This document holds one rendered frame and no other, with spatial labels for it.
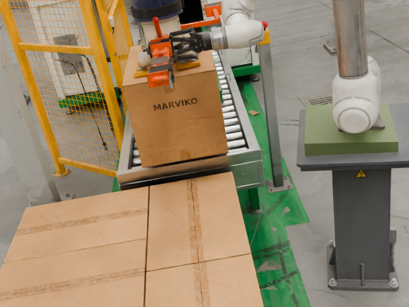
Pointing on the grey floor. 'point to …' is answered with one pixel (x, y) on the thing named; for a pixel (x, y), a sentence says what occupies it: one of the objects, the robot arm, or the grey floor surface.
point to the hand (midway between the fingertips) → (161, 49)
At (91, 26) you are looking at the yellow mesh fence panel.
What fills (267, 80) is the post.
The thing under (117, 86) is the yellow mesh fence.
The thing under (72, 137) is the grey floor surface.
